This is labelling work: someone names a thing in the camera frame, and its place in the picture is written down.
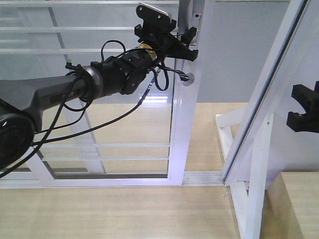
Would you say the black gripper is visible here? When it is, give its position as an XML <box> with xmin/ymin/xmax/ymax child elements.
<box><xmin>121</xmin><ymin>14</ymin><xmax>198</xmax><ymax>95</ymax></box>

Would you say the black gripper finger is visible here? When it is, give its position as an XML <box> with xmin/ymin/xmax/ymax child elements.
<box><xmin>291</xmin><ymin>81</ymin><xmax>319</xmax><ymax>113</ymax></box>
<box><xmin>287</xmin><ymin>112</ymin><xmax>319</xmax><ymax>133</ymax></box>

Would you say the grey door handle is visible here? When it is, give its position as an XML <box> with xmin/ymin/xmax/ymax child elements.
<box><xmin>177</xmin><ymin>0</ymin><xmax>196</xmax><ymax>87</ymax></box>

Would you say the white sliding glass door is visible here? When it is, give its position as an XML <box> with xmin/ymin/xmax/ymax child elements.
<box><xmin>0</xmin><ymin>0</ymin><xmax>203</xmax><ymax>189</ymax></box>

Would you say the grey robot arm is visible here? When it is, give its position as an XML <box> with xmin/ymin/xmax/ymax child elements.
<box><xmin>0</xmin><ymin>14</ymin><xmax>198</xmax><ymax>174</ymax></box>

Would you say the white wooden support brace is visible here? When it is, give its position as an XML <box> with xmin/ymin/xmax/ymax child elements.
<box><xmin>215</xmin><ymin>108</ymin><xmax>274</xmax><ymax>239</ymax></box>

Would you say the aluminium floor track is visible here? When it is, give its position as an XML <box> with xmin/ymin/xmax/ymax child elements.
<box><xmin>182</xmin><ymin>171</ymin><xmax>224</xmax><ymax>186</ymax></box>

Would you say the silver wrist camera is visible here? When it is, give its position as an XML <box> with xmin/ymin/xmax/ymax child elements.
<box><xmin>136</xmin><ymin>2</ymin><xmax>177</xmax><ymax>32</ymax></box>

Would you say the white door frame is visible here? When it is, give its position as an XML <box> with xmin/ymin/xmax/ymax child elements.
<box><xmin>222</xmin><ymin>0</ymin><xmax>319</xmax><ymax>186</ymax></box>

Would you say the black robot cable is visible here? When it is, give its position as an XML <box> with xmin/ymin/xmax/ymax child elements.
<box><xmin>0</xmin><ymin>40</ymin><xmax>192</xmax><ymax>179</ymax></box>

